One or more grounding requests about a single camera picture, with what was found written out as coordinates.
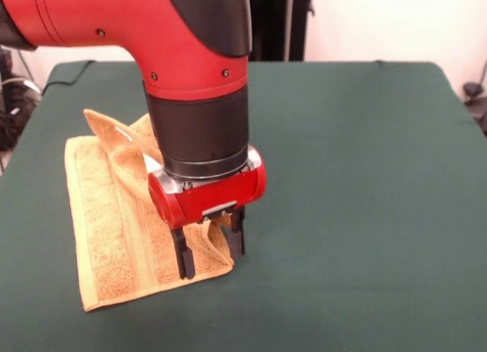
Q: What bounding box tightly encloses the black metal stand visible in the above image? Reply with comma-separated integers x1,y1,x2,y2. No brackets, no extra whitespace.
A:
249,0,316,63

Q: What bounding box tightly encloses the dark green table cloth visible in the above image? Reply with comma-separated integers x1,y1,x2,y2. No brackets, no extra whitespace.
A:
0,60,487,352

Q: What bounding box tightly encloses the black cable bundle with white cable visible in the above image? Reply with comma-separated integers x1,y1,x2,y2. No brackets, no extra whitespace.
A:
0,76,42,152

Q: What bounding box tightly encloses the black plug adapter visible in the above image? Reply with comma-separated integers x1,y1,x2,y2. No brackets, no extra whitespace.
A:
462,81,487,135

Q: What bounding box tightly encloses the black power strip red switch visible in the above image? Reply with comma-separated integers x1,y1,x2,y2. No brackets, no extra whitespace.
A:
0,47,15,81

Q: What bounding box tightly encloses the tan terry cloth towel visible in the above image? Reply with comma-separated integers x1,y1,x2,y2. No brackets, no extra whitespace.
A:
63,108,235,313

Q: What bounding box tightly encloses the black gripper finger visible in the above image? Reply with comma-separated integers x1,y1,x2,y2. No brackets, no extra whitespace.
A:
226,207,247,260
170,225,196,281

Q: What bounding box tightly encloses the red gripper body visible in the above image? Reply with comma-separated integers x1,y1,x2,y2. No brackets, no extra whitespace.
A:
147,145,268,231

